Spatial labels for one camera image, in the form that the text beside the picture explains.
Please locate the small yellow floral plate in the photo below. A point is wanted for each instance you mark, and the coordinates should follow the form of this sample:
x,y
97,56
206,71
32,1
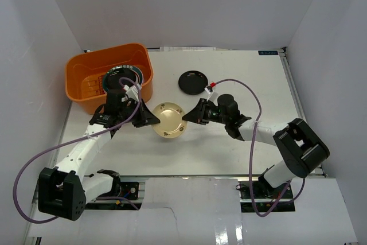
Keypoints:
x,y
171,124

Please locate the blue table label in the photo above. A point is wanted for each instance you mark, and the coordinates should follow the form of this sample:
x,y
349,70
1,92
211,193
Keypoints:
x,y
268,52

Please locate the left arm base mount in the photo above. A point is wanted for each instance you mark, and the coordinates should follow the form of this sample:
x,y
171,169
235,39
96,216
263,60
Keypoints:
x,y
123,192

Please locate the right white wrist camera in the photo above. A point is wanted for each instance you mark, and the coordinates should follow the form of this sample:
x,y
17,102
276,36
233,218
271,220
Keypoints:
x,y
210,89

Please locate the black plate front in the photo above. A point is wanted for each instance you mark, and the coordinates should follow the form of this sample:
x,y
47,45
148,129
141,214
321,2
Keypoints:
x,y
112,77

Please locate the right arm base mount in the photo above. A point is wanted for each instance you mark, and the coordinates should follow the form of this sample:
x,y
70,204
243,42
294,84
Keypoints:
x,y
264,199

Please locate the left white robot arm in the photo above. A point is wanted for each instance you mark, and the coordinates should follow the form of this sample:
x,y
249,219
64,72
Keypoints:
x,y
66,189

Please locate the white papers at back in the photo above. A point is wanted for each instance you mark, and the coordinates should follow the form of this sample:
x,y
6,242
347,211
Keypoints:
x,y
186,48

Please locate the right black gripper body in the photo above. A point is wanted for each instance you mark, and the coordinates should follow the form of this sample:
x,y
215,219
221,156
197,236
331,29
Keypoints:
x,y
211,113

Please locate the white green rimmed plate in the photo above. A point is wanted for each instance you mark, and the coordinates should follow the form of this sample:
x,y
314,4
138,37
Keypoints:
x,y
136,70

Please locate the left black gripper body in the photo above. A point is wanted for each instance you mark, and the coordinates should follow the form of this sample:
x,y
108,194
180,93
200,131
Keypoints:
x,y
137,111

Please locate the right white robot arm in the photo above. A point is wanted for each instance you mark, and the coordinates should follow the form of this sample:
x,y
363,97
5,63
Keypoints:
x,y
301,148

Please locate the black plate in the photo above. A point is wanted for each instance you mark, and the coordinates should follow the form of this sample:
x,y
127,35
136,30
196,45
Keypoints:
x,y
112,77
192,82

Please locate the orange plastic bin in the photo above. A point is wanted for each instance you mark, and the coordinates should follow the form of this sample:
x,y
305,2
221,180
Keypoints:
x,y
84,73

